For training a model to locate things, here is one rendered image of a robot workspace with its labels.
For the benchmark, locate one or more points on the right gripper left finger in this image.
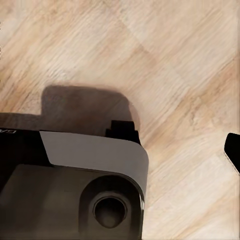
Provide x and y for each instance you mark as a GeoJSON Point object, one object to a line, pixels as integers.
{"type": "Point", "coordinates": [12, 150]}

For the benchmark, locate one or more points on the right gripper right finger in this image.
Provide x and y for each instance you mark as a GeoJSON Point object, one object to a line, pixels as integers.
{"type": "Point", "coordinates": [232, 149]}

